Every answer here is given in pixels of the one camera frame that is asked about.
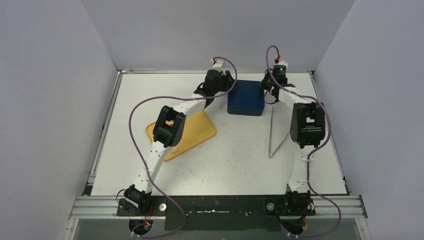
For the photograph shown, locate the dark blue box lid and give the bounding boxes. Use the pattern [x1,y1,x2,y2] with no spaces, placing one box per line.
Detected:
[227,80,265,116]

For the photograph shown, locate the yellow plastic tray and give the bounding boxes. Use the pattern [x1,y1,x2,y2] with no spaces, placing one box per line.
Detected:
[145,106,217,163]

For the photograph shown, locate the metal serving tongs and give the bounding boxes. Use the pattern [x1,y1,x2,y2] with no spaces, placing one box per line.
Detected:
[267,104,291,159]

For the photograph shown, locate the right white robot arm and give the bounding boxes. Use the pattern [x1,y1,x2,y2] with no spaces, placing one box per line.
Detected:
[260,63,326,214]

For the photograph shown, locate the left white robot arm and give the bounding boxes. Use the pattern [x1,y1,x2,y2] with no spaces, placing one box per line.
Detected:
[124,69,238,215]

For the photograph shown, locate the white swirl chocolate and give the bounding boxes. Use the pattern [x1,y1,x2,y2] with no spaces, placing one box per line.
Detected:
[170,146,179,154]

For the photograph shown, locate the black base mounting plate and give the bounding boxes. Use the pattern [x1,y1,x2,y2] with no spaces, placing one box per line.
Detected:
[116,193,316,232]

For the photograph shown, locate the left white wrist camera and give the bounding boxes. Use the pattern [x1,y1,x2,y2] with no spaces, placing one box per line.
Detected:
[211,59,226,75]

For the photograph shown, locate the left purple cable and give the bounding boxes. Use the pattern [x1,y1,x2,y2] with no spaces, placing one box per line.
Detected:
[128,56,238,239]

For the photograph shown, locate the purple cable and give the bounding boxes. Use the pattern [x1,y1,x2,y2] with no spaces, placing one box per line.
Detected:
[128,56,238,239]
[265,45,342,239]

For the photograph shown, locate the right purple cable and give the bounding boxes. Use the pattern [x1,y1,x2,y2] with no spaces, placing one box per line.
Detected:
[265,45,342,239]

